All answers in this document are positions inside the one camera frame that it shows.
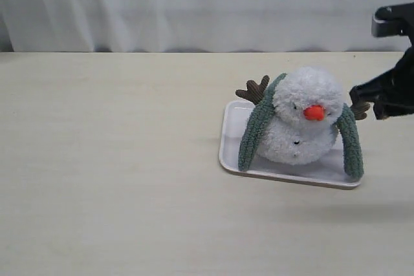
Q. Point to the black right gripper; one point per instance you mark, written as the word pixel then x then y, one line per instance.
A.
pixel 379 90

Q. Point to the green fleece scarf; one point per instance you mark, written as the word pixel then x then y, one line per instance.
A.
pixel 352 146

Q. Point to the white backdrop curtain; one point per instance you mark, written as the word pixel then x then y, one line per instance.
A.
pixel 192 26

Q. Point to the white rectangular plastic tray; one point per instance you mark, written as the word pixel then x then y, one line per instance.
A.
pixel 326 172

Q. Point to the white plush snowman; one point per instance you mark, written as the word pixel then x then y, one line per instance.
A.
pixel 304 121

